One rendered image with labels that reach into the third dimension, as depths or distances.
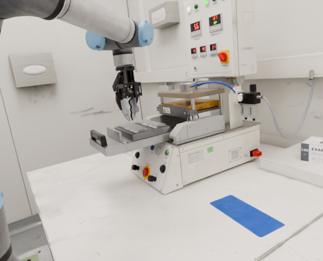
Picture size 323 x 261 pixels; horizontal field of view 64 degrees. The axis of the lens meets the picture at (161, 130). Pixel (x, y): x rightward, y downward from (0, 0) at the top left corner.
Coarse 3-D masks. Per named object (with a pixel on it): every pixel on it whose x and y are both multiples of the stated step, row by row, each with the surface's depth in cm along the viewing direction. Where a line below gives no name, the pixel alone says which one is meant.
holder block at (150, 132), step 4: (136, 124) 113; (116, 128) 110; (120, 128) 108; (148, 128) 102; (152, 128) 102; (156, 128) 101; (160, 128) 101; (164, 128) 102; (168, 128) 103; (124, 132) 102; (128, 132) 100; (140, 132) 98; (144, 132) 98; (148, 132) 99; (152, 132) 100; (156, 132) 100; (160, 132) 101; (164, 132) 102; (124, 136) 103; (128, 136) 99; (132, 136) 96; (136, 136) 96; (140, 136) 97; (144, 136) 98; (148, 136) 99
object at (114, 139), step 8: (112, 128) 103; (112, 136) 103; (120, 136) 96; (152, 136) 100; (160, 136) 101; (168, 136) 102; (96, 144) 100; (112, 144) 94; (120, 144) 93; (128, 144) 94; (136, 144) 96; (144, 144) 98; (152, 144) 99; (104, 152) 92; (112, 152) 92; (120, 152) 93
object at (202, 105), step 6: (174, 102) 122; (180, 102) 120; (186, 102) 118; (198, 102) 113; (204, 102) 111; (210, 102) 111; (216, 102) 113; (198, 108) 109; (204, 108) 110; (210, 108) 112; (216, 108) 114
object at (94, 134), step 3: (90, 132) 104; (93, 132) 101; (96, 132) 100; (93, 135) 101; (96, 135) 97; (99, 135) 94; (102, 135) 93; (93, 138) 105; (96, 138) 98; (99, 138) 94; (102, 138) 93; (105, 138) 93; (102, 141) 93; (105, 141) 93; (102, 144) 93; (105, 144) 93
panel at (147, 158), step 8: (160, 144) 108; (168, 144) 103; (144, 152) 118; (152, 152) 112; (168, 152) 101; (136, 160) 123; (144, 160) 116; (152, 160) 111; (160, 160) 105; (168, 160) 100; (152, 168) 109; (160, 176) 103; (152, 184) 106; (160, 184) 101; (160, 192) 100
